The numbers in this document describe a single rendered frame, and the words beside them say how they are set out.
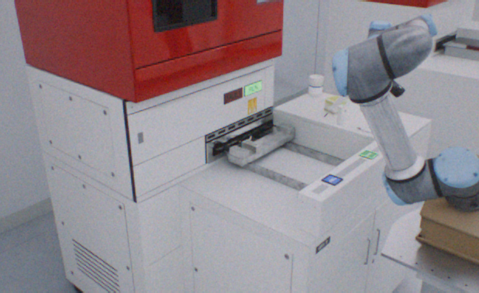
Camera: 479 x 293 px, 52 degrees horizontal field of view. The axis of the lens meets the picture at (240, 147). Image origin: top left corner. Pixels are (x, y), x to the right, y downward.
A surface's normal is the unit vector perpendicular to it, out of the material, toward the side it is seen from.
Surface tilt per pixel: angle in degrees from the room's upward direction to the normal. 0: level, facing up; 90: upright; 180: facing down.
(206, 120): 90
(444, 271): 0
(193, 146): 90
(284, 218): 0
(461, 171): 45
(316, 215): 90
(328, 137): 90
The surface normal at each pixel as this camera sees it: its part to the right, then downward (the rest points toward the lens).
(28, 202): 0.75, 0.28
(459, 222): -0.51, -0.35
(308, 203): -0.66, 0.33
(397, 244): 0.00, -0.90
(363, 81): -0.18, 0.62
